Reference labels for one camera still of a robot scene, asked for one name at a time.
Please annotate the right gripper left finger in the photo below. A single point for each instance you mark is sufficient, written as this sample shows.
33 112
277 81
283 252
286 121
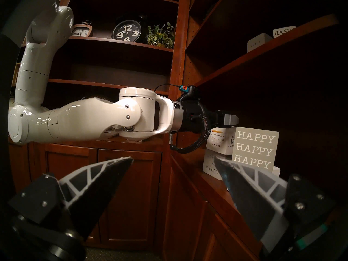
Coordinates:
89 195

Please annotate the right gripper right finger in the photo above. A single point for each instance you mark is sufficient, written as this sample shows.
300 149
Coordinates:
258 203

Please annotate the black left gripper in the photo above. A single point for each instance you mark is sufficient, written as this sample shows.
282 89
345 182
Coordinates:
193 116

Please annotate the white GROW cube torn label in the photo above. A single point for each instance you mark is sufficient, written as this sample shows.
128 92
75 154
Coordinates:
217 143

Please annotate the grey HAPPY HAPPY HAPPY cube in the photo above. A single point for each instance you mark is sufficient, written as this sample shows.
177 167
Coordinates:
255 149

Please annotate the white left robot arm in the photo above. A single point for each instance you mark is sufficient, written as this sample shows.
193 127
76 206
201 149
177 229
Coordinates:
81 119

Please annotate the side bookshelf cabinet door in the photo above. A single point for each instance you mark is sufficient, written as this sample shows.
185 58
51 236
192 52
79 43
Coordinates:
73 165
136 208

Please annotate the brown wooden cabinet door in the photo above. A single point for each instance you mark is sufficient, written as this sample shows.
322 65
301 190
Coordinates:
187 208
231 244

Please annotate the grey life's a beach cube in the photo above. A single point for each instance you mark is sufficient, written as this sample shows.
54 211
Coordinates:
212 165

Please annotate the grey let's escape cube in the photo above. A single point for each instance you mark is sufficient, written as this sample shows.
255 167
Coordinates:
258 43

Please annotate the brown wooden main bookshelf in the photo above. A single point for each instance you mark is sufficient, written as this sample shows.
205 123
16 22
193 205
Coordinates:
299 72

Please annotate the white framed HAPPY cube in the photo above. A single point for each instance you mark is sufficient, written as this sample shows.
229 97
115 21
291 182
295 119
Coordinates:
284 32

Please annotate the green artificial plant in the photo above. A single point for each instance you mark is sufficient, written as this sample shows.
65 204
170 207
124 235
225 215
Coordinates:
160 36

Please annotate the brown wooden side bookshelf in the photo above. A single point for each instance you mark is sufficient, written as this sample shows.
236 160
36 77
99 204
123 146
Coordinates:
108 67

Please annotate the black round number clock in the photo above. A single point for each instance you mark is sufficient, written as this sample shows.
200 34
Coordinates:
127 31

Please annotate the small retro table clock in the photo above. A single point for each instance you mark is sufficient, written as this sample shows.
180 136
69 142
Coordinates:
81 31

